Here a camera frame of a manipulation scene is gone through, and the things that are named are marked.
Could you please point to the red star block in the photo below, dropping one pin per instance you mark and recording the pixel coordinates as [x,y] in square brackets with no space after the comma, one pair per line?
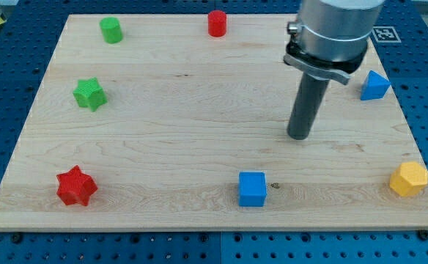
[75,187]

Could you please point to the blue triangle block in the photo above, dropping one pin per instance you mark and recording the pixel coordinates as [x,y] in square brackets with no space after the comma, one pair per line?
[374,87]

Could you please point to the yellow hexagon block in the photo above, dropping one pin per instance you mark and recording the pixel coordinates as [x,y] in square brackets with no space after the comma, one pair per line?
[409,179]

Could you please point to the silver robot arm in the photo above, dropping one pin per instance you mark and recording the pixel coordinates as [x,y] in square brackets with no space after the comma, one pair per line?
[328,38]

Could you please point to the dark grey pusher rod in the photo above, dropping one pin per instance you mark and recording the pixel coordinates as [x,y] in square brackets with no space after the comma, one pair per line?
[307,102]

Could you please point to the blue cube block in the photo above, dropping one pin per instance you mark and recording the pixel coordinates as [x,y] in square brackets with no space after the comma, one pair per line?
[252,189]

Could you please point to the red cylinder block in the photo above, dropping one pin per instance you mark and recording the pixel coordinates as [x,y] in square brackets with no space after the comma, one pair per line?
[217,23]

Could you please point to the green cylinder block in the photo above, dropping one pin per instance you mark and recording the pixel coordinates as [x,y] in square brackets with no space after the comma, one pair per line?
[111,30]

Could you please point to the green star block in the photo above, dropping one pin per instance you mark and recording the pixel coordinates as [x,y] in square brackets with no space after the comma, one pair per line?
[89,94]

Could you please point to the wooden board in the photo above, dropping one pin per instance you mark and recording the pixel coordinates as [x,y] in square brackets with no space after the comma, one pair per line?
[186,113]

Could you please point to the white fiducial marker tag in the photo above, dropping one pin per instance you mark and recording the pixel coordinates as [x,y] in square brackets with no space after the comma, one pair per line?
[385,34]

